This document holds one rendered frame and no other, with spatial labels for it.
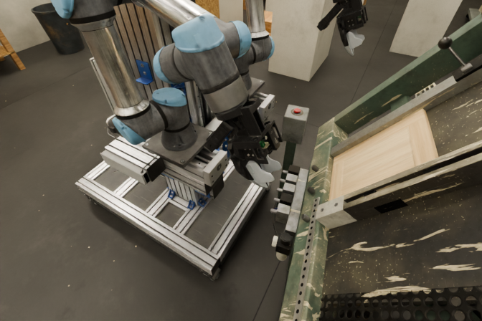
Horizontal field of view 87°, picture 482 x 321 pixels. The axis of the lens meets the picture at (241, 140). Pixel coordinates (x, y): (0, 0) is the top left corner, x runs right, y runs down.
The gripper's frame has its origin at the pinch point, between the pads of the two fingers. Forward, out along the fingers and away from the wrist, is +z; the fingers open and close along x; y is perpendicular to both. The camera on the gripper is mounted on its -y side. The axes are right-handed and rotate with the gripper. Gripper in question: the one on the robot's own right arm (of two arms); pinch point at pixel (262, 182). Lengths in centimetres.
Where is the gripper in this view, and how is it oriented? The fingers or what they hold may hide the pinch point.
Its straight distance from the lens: 57.9
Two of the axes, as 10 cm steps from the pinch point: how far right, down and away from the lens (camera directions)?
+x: 5.0, -6.0, 6.2
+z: 4.1, 8.0, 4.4
